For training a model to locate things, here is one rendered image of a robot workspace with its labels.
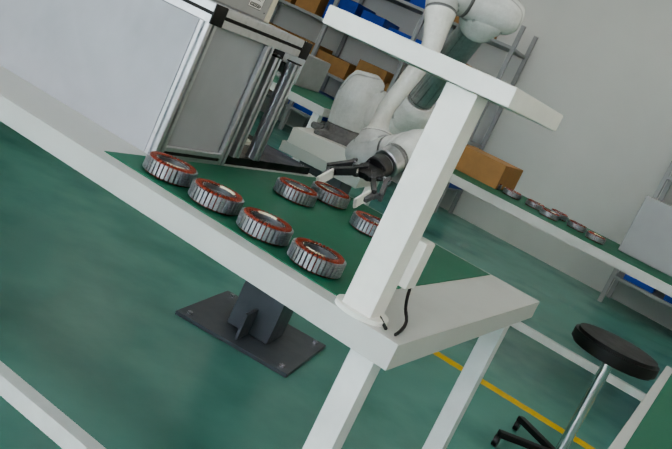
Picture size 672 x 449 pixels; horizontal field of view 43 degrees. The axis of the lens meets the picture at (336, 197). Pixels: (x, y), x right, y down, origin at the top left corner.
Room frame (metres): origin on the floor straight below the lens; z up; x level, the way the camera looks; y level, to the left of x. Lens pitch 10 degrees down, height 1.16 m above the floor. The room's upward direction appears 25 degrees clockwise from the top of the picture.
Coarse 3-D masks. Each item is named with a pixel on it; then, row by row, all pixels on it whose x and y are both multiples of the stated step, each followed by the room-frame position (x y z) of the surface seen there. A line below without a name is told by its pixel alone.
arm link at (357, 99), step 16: (352, 80) 3.12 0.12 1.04; (368, 80) 3.11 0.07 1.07; (336, 96) 3.15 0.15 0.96; (352, 96) 3.10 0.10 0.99; (368, 96) 3.10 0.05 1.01; (384, 96) 3.14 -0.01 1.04; (336, 112) 3.11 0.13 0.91; (352, 112) 3.09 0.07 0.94; (368, 112) 3.11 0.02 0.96; (352, 128) 3.10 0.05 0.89
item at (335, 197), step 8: (312, 184) 2.27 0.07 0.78; (320, 184) 2.27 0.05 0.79; (328, 184) 2.32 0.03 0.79; (320, 192) 2.23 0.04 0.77; (328, 192) 2.23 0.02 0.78; (336, 192) 2.31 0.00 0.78; (344, 192) 2.31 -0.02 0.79; (320, 200) 2.23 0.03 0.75; (328, 200) 2.22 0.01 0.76; (336, 200) 2.24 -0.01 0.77; (344, 200) 2.24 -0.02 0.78; (344, 208) 2.26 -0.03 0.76
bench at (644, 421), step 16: (656, 384) 1.94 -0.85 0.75; (656, 400) 1.78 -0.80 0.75; (640, 416) 1.60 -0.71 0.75; (656, 416) 1.65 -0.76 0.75; (624, 432) 1.45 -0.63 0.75; (640, 432) 1.49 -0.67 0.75; (656, 432) 1.54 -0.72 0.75; (608, 448) 1.33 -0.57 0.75; (624, 448) 1.36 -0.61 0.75; (640, 448) 1.40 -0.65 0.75; (656, 448) 1.44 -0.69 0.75
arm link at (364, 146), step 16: (432, 16) 2.70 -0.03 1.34; (448, 16) 2.70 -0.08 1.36; (432, 32) 2.68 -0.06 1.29; (448, 32) 2.72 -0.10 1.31; (432, 48) 2.66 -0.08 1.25; (400, 80) 2.67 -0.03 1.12; (416, 80) 2.67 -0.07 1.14; (400, 96) 2.67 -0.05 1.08; (384, 112) 2.67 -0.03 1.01; (368, 128) 2.63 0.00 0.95; (384, 128) 2.64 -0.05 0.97; (352, 144) 2.64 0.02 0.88; (368, 144) 2.59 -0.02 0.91
